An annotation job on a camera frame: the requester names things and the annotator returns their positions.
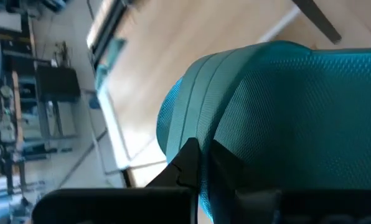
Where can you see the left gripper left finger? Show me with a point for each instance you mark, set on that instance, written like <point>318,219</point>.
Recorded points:
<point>180,174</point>

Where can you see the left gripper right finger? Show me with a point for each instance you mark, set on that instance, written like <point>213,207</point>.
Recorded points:
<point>223,174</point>

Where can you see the green rubber slide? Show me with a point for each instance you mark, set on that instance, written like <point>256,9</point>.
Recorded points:
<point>282,109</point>

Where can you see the black aluminium table frame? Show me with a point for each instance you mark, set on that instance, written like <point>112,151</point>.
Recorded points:
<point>110,25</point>

